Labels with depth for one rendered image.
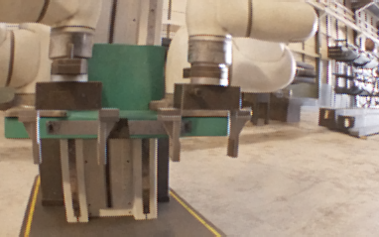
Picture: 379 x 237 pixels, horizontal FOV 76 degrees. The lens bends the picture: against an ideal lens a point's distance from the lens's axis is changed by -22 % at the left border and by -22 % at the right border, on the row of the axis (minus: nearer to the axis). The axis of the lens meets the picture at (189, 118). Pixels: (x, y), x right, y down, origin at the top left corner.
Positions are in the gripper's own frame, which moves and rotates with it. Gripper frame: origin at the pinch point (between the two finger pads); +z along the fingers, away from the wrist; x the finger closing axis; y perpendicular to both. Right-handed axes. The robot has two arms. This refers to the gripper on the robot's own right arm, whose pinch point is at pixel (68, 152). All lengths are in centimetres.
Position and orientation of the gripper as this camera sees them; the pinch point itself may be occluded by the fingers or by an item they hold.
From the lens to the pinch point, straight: 56.9
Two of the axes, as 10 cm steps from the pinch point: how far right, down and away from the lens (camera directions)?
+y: -4.0, -1.1, 9.1
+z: -0.4, 9.9, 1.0
